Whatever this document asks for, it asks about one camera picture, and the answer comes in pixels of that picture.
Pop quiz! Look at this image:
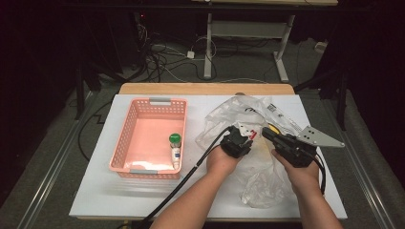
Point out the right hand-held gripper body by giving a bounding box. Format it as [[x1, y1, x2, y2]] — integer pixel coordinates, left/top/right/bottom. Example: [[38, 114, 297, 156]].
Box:
[[272, 125, 346, 169]]

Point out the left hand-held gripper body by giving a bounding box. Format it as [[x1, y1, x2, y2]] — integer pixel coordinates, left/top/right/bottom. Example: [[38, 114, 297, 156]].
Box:
[[220, 123, 254, 159]]

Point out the clear plastic smiley bag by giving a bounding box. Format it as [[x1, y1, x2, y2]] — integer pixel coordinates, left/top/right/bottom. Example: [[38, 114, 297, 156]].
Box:
[[194, 94, 314, 209]]

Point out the green-capped small bottle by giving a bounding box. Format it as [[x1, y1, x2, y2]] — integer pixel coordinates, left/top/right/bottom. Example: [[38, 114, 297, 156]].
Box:
[[168, 133, 182, 150]]

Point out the small white tube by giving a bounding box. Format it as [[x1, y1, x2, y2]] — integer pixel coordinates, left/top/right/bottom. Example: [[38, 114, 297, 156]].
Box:
[[171, 147, 181, 171]]

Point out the pink plastic basket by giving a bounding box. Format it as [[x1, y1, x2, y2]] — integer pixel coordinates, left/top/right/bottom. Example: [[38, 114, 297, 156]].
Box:
[[109, 97, 188, 180]]

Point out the person's left hand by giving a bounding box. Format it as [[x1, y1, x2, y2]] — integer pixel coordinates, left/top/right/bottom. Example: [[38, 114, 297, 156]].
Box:
[[205, 145, 245, 177]]

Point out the person's right hand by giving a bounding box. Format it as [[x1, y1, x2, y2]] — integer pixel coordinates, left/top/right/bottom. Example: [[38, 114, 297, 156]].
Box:
[[271, 149, 321, 192]]

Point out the wooden table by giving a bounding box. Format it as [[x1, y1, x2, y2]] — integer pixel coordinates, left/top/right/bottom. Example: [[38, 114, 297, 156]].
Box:
[[118, 82, 295, 96]]

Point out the black metal stand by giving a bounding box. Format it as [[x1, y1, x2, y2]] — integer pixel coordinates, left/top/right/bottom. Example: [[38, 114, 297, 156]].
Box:
[[294, 70, 348, 132], [75, 60, 103, 121]]

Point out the white table mat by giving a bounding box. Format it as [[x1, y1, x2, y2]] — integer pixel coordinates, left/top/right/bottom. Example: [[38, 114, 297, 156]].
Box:
[[69, 94, 348, 220]]

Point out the dark equipment cabinet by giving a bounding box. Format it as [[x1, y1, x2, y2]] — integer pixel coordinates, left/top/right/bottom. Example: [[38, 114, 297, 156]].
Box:
[[104, 9, 151, 73]]

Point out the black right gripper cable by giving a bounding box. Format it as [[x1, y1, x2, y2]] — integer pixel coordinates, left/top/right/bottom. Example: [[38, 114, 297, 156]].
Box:
[[313, 152, 328, 196]]

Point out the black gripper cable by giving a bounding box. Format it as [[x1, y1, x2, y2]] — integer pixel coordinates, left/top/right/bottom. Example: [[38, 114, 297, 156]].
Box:
[[313, 152, 328, 196], [135, 126, 233, 229]]

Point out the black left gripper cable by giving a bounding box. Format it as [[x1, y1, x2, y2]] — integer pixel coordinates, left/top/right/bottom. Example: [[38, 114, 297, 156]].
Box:
[[135, 126, 233, 229]]

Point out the aluminium floor rail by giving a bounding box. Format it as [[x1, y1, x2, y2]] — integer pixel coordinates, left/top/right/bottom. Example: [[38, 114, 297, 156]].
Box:
[[333, 127, 395, 229], [17, 92, 96, 229]]

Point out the white table frame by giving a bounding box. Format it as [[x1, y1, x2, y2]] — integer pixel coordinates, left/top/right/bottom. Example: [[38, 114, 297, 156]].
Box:
[[190, 0, 339, 84]]

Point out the bundle of floor cables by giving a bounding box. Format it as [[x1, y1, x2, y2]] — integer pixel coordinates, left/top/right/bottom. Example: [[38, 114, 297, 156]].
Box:
[[137, 22, 224, 84]]

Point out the black looped floor cable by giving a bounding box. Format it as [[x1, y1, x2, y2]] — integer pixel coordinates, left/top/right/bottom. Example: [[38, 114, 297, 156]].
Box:
[[77, 100, 115, 162]]

